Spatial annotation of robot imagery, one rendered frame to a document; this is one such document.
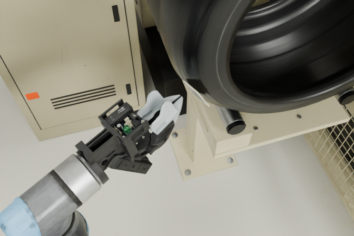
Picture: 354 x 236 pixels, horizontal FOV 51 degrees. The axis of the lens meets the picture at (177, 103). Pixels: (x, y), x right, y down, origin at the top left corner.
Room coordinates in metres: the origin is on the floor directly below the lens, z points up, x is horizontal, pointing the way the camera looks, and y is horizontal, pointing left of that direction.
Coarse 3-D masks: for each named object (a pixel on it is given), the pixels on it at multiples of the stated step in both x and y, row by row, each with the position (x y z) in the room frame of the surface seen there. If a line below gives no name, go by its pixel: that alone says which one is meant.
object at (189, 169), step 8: (184, 128) 1.00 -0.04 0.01; (176, 136) 0.94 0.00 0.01; (184, 136) 0.95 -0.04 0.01; (176, 144) 0.90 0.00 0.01; (184, 144) 0.90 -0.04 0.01; (176, 152) 0.86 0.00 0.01; (184, 152) 0.86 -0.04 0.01; (184, 160) 0.82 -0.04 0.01; (208, 160) 0.82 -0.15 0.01; (216, 160) 0.82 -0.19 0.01; (224, 160) 0.82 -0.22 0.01; (232, 160) 0.81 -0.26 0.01; (184, 168) 0.78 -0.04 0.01; (192, 168) 0.78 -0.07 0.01; (200, 168) 0.78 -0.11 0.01; (208, 168) 0.78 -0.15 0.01; (216, 168) 0.78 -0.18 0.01; (224, 168) 0.78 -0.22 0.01; (184, 176) 0.73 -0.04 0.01; (192, 176) 0.73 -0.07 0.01
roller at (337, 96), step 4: (348, 88) 0.53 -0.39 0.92; (352, 88) 0.53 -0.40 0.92; (344, 92) 0.52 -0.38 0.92; (348, 92) 0.52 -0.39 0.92; (352, 92) 0.52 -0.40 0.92; (336, 96) 0.53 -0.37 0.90; (340, 96) 0.52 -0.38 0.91; (344, 96) 0.51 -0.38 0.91; (348, 96) 0.51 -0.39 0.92; (352, 96) 0.52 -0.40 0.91; (340, 100) 0.51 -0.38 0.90; (344, 100) 0.51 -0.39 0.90; (348, 100) 0.51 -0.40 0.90; (352, 100) 0.52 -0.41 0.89; (344, 104) 0.51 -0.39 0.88
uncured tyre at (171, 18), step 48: (192, 0) 0.42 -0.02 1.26; (240, 0) 0.41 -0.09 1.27; (288, 0) 0.75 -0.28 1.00; (336, 0) 0.74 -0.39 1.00; (192, 48) 0.41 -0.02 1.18; (240, 48) 0.67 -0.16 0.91; (288, 48) 0.66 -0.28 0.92; (336, 48) 0.62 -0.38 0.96; (240, 96) 0.42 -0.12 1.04; (288, 96) 0.47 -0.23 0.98
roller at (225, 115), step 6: (216, 108) 0.50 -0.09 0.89; (222, 108) 0.48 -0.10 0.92; (222, 114) 0.47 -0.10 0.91; (228, 114) 0.46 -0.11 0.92; (234, 114) 0.46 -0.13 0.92; (240, 114) 0.46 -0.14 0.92; (222, 120) 0.46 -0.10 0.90; (228, 120) 0.45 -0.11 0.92; (234, 120) 0.44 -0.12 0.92; (240, 120) 0.45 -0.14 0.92; (228, 126) 0.43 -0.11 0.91; (234, 126) 0.43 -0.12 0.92; (240, 126) 0.44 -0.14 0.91; (228, 132) 0.43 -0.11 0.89; (234, 132) 0.43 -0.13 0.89; (240, 132) 0.44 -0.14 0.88
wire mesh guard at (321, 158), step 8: (352, 120) 0.65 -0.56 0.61; (344, 128) 0.66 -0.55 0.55; (304, 136) 0.77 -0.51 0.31; (312, 136) 0.75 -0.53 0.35; (320, 136) 0.72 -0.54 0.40; (328, 136) 0.69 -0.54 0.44; (344, 136) 0.64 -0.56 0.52; (312, 144) 0.73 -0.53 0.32; (352, 144) 0.60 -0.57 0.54; (336, 152) 0.63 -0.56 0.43; (320, 160) 0.66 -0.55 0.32; (336, 160) 0.62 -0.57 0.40; (352, 160) 0.57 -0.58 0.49; (328, 168) 0.63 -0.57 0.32; (328, 176) 0.60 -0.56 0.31; (336, 184) 0.56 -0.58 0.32; (344, 192) 0.53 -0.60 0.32; (344, 200) 0.50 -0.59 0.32; (352, 208) 0.47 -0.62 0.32; (352, 216) 0.44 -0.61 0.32
